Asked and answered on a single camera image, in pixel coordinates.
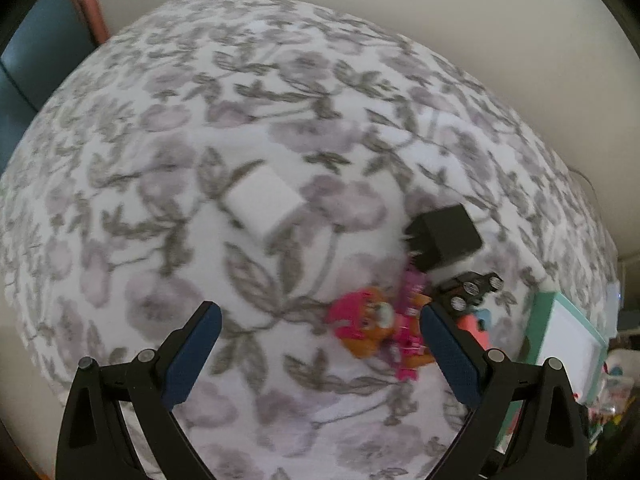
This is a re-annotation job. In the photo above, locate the white rectangular device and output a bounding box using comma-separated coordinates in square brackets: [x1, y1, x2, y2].
[607, 282, 623, 331]

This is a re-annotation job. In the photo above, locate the floral blanket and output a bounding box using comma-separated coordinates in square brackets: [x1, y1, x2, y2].
[0, 0, 621, 480]

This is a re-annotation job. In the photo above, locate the teal cardboard box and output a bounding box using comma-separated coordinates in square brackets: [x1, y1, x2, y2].
[500, 291, 611, 453]

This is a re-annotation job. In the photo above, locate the pink toy watch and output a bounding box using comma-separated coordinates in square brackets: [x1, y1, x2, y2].
[397, 265, 432, 318]

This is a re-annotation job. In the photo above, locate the coral and blue plastic toy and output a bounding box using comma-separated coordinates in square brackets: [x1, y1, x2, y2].
[457, 307, 493, 351]

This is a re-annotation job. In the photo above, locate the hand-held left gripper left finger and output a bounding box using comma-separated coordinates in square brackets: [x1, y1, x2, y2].
[56, 301, 222, 480]

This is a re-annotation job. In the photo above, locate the black toy car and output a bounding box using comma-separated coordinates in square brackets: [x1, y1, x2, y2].
[432, 270, 503, 317]

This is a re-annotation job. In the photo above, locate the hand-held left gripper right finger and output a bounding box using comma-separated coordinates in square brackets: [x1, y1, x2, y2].
[420, 304, 588, 480]

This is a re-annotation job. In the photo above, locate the pink pup figure toy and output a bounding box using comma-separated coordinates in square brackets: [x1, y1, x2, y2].
[327, 287, 436, 383]

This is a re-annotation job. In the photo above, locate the dark blue panel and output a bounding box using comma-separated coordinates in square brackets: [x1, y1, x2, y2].
[0, 0, 111, 153]

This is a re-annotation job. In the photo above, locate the white charger cube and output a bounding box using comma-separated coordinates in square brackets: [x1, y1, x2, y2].
[222, 162, 307, 243]

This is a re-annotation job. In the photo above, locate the black power adapter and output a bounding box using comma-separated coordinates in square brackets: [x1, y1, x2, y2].
[404, 204, 485, 273]

